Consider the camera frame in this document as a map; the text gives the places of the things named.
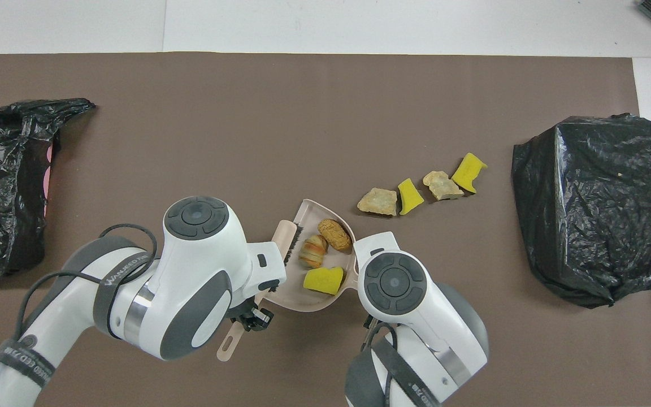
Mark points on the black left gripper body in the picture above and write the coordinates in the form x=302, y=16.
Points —
x=246, y=311

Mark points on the beige plastic dustpan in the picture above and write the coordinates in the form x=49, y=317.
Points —
x=297, y=297

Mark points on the plain yellow sponge piece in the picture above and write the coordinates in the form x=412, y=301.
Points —
x=324, y=281

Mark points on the beige hand brush black bristles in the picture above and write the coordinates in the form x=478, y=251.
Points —
x=286, y=240

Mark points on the striped croissant toy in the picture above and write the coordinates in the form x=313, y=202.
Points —
x=313, y=251

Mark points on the brown bread roll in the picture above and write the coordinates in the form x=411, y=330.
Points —
x=335, y=234

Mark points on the large beige scrap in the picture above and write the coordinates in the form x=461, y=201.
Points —
x=378, y=202

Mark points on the small yellow sponge dark edge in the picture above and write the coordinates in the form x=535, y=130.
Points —
x=410, y=195

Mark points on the small beige scrap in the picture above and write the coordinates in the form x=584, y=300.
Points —
x=442, y=185

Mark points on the large yellow sponge piece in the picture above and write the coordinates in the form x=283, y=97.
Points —
x=468, y=172

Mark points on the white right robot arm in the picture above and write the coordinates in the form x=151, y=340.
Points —
x=416, y=316

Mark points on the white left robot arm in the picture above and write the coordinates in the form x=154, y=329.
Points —
x=201, y=265

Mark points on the brown table mat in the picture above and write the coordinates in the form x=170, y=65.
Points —
x=303, y=79

